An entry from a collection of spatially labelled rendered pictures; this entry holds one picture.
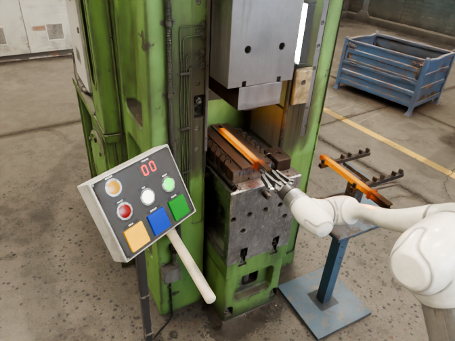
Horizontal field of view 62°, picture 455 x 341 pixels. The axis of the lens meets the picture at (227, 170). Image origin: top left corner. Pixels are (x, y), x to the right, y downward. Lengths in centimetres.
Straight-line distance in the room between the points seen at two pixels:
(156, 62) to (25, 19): 519
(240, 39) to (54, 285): 185
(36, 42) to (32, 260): 440
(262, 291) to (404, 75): 366
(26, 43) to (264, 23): 547
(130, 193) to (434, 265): 88
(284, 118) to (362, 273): 130
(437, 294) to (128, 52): 147
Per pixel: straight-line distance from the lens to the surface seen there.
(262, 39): 145
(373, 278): 273
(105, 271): 259
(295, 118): 190
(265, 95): 154
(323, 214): 140
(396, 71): 527
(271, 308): 237
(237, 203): 167
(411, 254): 89
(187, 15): 145
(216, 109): 204
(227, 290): 208
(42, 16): 659
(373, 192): 168
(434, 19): 980
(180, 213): 139
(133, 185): 129
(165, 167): 137
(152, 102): 149
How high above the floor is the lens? 188
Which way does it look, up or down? 33 degrees down
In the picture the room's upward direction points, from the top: 4 degrees clockwise
